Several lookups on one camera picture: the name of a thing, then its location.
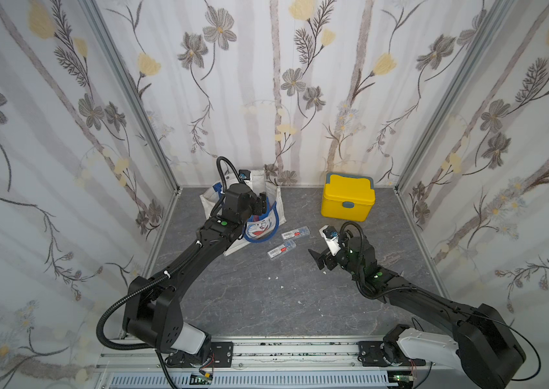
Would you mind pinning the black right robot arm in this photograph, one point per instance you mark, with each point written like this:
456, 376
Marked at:
473, 340

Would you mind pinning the yellow storage box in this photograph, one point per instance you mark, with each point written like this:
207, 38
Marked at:
347, 197

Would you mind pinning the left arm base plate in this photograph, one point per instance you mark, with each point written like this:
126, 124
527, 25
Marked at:
216, 354

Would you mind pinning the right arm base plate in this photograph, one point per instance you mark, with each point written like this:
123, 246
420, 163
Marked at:
381, 354

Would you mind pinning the white canvas tote bag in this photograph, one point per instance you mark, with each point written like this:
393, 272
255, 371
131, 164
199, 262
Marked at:
257, 229

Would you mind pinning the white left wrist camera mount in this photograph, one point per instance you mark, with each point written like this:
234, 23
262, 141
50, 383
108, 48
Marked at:
245, 175

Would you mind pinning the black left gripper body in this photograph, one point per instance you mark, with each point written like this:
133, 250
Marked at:
257, 207

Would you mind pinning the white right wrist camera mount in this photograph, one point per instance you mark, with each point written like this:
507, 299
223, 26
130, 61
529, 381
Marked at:
331, 237

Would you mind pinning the red label clear case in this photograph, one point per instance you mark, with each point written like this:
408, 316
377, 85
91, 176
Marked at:
283, 248

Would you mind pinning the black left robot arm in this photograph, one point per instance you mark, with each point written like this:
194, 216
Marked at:
153, 309

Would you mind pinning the small blue clear case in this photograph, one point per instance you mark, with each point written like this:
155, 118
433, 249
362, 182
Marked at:
296, 233

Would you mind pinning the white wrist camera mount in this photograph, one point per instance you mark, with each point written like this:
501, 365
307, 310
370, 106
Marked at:
245, 175
331, 237

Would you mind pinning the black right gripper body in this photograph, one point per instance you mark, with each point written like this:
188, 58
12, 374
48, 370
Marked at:
328, 258

